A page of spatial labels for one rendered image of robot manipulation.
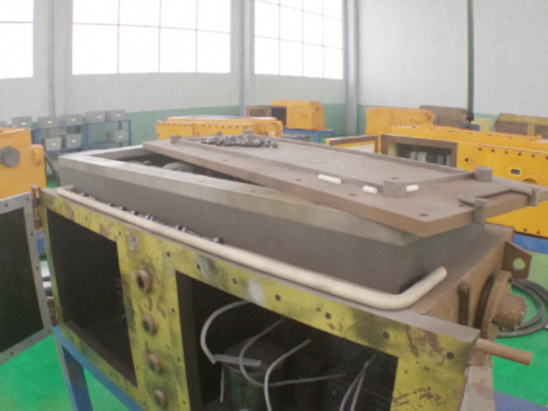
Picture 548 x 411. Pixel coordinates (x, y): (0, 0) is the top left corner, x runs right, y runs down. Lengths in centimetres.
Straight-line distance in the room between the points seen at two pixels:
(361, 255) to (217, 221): 34
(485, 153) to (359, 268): 268
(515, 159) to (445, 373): 275
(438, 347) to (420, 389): 8
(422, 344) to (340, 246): 22
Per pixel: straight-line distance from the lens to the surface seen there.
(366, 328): 67
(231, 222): 91
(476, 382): 54
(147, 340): 118
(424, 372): 65
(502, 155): 333
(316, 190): 79
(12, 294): 170
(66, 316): 180
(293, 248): 81
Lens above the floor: 152
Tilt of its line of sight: 14 degrees down
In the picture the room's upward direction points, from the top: straight up
